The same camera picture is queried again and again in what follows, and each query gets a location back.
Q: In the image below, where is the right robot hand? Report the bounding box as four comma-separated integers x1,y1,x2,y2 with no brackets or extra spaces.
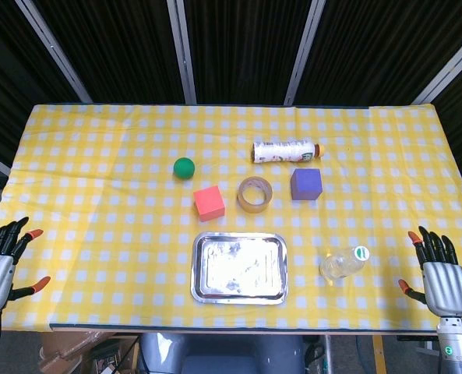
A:
397,225,462,319

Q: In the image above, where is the transparent plastic bottle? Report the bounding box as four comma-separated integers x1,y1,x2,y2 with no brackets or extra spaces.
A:
319,245,371,283

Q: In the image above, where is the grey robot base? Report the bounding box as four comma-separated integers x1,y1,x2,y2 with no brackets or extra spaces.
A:
138,332,306,374

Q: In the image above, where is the white labelled drink bottle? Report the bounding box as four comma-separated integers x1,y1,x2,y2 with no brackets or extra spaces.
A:
251,140,326,164

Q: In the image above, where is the silver metal tray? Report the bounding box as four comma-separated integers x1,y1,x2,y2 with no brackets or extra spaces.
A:
190,231,290,305

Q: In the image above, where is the cardboard box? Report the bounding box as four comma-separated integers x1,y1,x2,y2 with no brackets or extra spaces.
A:
38,330,117,374

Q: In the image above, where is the yellow checkered tablecloth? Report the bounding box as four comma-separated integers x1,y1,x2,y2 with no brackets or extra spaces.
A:
0,103,462,333

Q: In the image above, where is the purple foam cube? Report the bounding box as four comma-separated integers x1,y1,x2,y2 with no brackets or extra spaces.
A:
290,168,324,202

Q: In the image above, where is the clear tape roll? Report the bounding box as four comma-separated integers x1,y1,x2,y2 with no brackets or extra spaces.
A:
237,176,273,214

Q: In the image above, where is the green ball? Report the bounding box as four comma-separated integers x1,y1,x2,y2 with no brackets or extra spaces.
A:
173,157,196,181

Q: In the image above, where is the red foam cube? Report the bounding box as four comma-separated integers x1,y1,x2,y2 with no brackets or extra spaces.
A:
192,185,227,223

